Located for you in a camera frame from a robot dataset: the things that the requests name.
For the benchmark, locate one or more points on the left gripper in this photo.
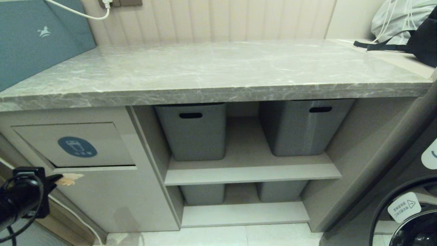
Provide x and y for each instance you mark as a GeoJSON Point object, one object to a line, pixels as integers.
{"type": "Point", "coordinates": [30, 191]}

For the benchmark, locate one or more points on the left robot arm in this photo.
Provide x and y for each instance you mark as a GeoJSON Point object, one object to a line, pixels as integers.
{"type": "Point", "coordinates": [6, 213]}

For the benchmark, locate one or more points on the trash bin flap door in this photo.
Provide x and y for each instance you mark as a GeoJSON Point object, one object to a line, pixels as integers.
{"type": "Point", "coordinates": [51, 140]}

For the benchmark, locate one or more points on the beige counter cabinet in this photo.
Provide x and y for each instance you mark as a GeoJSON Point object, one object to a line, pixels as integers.
{"type": "Point", "coordinates": [112, 201]}

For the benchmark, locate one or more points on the large grey storage bin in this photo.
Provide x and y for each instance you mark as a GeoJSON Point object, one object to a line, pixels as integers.
{"type": "Point", "coordinates": [194, 136]}
{"type": "Point", "coordinates": [297, 133]}

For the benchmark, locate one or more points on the teal flat board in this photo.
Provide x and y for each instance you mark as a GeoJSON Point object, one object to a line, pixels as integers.
{"type": "Point", "coordinates": [37, 44]}

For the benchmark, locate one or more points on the beige cabinet shelf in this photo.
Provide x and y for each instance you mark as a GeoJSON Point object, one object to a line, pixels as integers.
{"type": "Point", "coordinates": [249, 171]}

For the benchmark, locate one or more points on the grey washing machine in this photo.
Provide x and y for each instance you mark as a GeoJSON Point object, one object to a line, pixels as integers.
{"type": "Point", "coordinates": [382, 164]}

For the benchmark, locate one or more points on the black round washer door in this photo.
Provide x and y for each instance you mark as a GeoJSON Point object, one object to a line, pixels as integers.
{"type": "Point", "coordinates": [414, 232]}

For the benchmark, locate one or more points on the brown wall socket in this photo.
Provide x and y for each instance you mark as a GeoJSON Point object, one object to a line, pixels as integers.
{"type": "Point", "coordinates": [129, 2]}

